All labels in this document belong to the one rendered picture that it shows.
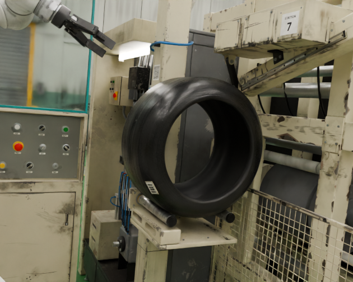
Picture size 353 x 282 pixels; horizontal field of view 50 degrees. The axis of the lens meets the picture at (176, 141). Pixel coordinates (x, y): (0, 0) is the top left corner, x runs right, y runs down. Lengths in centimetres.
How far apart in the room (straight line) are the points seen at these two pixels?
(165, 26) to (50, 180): 100
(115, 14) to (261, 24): 940
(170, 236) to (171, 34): 94
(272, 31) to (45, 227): 148
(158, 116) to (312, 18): 66
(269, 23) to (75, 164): 124
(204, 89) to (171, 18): 50
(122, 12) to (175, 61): 914
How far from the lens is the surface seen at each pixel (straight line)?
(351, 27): 150
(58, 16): 139
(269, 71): 176
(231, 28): 183
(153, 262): 200
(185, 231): 173
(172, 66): 184
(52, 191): 211
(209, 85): 151
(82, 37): 146
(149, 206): 168
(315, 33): 151
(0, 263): 221
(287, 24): 152
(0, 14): 150
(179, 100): 144
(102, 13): 1089
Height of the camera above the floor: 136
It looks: 5 degrees down
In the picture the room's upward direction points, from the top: 5 degrees clockwise
